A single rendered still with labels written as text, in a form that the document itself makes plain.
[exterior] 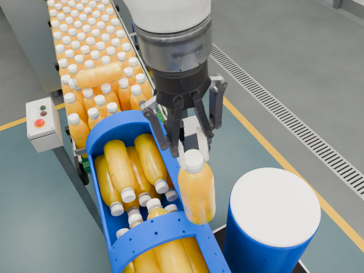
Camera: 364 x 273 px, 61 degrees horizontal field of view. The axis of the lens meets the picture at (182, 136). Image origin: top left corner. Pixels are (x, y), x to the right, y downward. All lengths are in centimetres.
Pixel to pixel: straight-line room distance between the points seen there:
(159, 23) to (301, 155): 227
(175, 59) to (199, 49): 3
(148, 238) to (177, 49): 52
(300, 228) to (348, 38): 312
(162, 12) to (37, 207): 224
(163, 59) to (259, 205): 75
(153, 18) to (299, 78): 292
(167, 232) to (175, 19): 55
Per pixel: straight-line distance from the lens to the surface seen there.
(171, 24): 34
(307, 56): 352
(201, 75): 40
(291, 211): 104
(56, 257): 225
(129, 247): 79
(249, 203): 103
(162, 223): 78
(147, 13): 33
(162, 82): 40
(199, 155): 57
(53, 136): 129
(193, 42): 36
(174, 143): 50
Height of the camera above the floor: 193
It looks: 49 degrees down
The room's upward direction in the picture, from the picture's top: 5 degrees counter-clockwise
